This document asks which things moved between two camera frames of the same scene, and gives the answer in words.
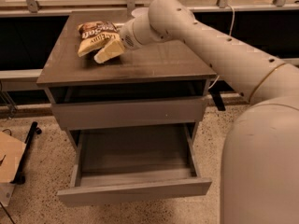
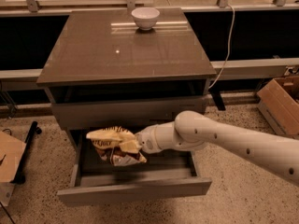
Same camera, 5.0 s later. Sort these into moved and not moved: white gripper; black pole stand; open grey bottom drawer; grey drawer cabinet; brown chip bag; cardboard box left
Moved: brown chip bag; white gripper
Not moved: open grey bottom drawer; grey drawer cabinet; black pole stand; cardboard box left
